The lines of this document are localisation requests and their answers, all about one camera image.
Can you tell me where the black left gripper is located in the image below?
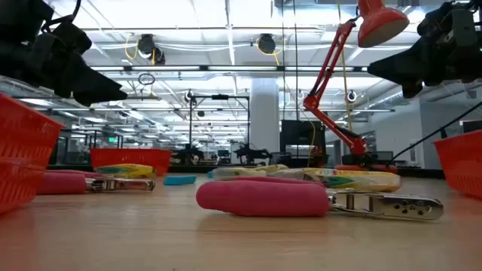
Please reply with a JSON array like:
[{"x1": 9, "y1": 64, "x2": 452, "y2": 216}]
[{"x1": 0, "y1": 22, "x2": 128, "y2": 107}]

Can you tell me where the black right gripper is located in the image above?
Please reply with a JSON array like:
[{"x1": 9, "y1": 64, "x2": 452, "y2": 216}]
[{"x1": 368, "y1": 0, "x2": 482, "y2": 99}]

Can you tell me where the yellow crayon box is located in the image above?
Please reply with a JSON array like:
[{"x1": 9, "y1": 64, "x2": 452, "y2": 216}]
[
  {"x1": 211, "y1": 164, "x2": 290, "y2": 181},
  {"x1": 267, "y1": 167, "x2": 402, "y2": 193},
  {"x1": 93, "y1": 163, "x2": 157, "y2": 179}
]

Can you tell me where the red plastic basket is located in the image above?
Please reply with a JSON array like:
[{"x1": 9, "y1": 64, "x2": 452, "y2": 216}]
[
  {"x1": 89, "y1": 148, "x2": 172, "y2": 177},
  {"x1": 0, "y1": 92, "x2": 66, "y2": 215},
  {"x1": 432, "y1": 129, "x2": 482, "y2": 199}
]

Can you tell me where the pink-handled metal hole punch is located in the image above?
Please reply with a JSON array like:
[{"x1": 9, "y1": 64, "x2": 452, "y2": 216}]
[
  {"x1": 36, "y1": 169, "x2": 157, "y2": 196},
  {"x1": 195, "y1": 175, "x2": 445, "y2": 222}
]

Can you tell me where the red desk lamp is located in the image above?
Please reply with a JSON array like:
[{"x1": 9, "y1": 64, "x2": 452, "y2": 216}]
[{"x1": 303, "y1": 0, "x2": 410, "y2": 175}]

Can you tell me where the black cabinet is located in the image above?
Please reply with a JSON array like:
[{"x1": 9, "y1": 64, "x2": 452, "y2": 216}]
[{"x1": 279, "y1": 119, "x2": 327, "y2": 169}]

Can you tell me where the white building column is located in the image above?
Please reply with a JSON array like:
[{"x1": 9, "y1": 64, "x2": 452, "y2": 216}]
[{"x1": 249, "y1": 77, "x2": 281, "y2": 154}]

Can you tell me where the yellow hanging cable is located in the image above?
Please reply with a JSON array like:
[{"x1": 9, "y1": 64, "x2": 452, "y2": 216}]
[{"x1": 336, "y1": 0, "x2": 354, "y2": 132}]

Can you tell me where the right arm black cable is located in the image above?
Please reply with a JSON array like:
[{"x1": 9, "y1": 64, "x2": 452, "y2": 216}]
[{"x1": 387, "y1": 100, "x2": 482, "y2": 165}]

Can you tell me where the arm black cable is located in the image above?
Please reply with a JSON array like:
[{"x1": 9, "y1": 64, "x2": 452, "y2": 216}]
[
  {"x1": 40, "y1": 0, "x2": 83, "y2": 33},
  {"x1": 387, "y1": 100, "x2": 482, "y2": 165}
]

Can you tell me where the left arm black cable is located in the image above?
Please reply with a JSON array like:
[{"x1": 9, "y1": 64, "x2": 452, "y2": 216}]
[{"x1": 40, "y1": 0, "x2": 83, "y2": 33}]

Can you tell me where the black hanging cable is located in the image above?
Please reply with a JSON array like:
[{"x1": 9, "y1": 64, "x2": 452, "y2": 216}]
[
  {"x1": 281, "y1": 0, "x2": 286, "y2": 121},
  {"x1": 292, "y1": 0, "x2": 300, "y2": 159}
]

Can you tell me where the black background workstation frame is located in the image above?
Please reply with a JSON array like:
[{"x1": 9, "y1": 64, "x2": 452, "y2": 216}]
[{"x1": 188, "y1": 93, "x2": 251, "y2": 166}]

